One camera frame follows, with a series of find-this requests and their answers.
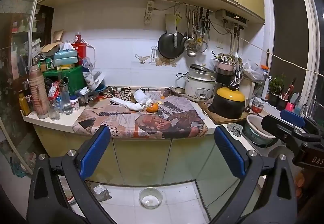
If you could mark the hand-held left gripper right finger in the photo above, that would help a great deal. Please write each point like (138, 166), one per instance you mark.
(230, 153)

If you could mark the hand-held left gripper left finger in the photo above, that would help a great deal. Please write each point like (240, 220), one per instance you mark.
(97, 153)

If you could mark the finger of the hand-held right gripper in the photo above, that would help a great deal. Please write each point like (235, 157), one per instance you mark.
(291, 116)
(276, 128)

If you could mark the white tissue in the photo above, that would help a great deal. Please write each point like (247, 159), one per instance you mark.
(140, 96)

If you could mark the pink toothbrush cup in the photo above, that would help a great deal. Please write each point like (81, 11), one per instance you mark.
(289, 107)

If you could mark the white basin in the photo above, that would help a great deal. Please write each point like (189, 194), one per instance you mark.
(255, 128)

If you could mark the grey cloth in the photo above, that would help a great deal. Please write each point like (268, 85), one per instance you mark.
(235, 130)

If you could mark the red jar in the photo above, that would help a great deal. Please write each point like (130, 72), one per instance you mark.
(258, 107)

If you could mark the potted plant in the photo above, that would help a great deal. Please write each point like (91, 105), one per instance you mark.
(276, 87)

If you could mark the wooden cutting board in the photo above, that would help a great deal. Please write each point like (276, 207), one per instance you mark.
(222, 119)

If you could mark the dark patterned knife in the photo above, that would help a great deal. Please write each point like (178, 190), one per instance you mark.
(116, 113)

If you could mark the black pot with yellow lid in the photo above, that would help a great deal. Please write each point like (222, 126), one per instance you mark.
(227, 105)

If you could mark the white jug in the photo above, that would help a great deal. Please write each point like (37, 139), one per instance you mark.
(247, 88)

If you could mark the white medicine bottle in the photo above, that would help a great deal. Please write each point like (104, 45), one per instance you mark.
(74, 104)

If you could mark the white rectangular box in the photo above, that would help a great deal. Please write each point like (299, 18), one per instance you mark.
(119, 101)

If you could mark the white plastic bag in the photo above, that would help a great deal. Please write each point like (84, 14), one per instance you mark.
(253, 72)

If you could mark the drinking glass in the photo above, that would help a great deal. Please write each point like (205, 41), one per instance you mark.
(54, 111)

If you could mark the clear water bottle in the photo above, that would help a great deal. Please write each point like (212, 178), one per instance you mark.
(65, 101)

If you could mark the newspaper sheet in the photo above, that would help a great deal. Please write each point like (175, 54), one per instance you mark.
(177, 117)

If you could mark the blue bowl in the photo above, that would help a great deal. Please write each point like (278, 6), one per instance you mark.
(100, 88)

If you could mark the white rice cooker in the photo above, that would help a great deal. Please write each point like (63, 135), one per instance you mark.
(198, 87)

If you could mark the green plastic box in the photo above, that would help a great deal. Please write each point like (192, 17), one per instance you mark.
(73, 79)

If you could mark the pink utensil holder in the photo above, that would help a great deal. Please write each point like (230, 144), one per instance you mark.
(225, 66)

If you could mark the stack of paper cups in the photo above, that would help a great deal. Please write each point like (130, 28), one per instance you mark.
(38, 95)

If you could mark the dark window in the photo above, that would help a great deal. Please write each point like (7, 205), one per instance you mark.
(288, 29)

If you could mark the yellow oil bottle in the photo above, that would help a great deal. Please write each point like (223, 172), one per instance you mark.
(24, 105)

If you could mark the teal tissue box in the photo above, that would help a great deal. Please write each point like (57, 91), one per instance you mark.
(65, 57)

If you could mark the steel ladle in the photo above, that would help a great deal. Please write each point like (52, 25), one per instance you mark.
(191, 53)

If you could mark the mesh strainer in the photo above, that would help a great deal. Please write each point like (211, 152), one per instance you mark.
(201, 46)

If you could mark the dark display cabinet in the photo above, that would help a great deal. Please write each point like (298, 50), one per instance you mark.
(15, 74)

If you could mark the steel skimmer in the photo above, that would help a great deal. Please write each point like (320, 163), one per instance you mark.
(190, 42)

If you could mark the black wok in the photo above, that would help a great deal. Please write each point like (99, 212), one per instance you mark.
(170, 45)

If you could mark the black kitchen scissors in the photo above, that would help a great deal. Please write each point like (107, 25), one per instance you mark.
(206, 24)

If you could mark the steel cleaver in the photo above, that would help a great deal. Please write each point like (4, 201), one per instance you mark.
(170, 24)

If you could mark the yellow peeler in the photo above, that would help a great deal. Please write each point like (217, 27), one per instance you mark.
(179, 19)

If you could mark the wall water heater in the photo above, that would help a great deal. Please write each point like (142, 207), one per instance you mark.
(231, 16)

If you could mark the white wall power strip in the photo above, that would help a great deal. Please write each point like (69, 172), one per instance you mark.
(148, 12)

